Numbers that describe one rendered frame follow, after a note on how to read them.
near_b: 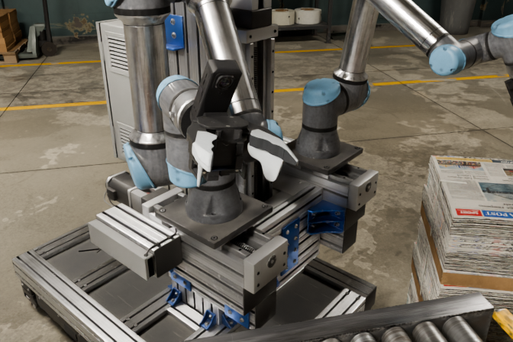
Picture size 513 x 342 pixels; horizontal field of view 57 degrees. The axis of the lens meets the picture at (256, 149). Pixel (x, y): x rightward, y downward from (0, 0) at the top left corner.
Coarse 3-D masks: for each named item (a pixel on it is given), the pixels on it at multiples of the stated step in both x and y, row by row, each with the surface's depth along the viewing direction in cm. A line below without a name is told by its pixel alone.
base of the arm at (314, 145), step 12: (300, 132) 157; (312, 132) 152; (324, 132) 151; (336, 132) 154; (300, 144) 155; (312, 144) 152; (324, 144) 152; (336, 144) 154; (312, 156) 153; (324, 156) 153
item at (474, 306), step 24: (360, 312) 93; (384, 312) 93; (408, 312) 93; (432, 312) 93; (456, 312) 93; (480, 312) 94; (216, 336) 88; (240, 336) 88; (264, 336) 88; (288, 336) 88; (312, 336) 88; (336, 336) 88; (408, 336) 92; (480, 336) 97
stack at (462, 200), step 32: (448, 160) 149; (480, 160) 149; (512, 160) 149; (448, 192) 131; (480, 192) 131; (512, 192) 131; (448, 224) 125; (480, 224) 120; (512, 224) 119; (416, 256) 163; (448, 256) 126; (480, 256) 124; (512, 256) 122; (448, 288) 130
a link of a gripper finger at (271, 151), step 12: (252, 132) 64; (264, 132) 64; (252, 144) 63; (264, 144) 62; (276, 144) 60; (252, 156) 65; (264, 156) 64; (276, 156) 62; (288, 156) 59; (264, 168) 64; (276, 168) 63
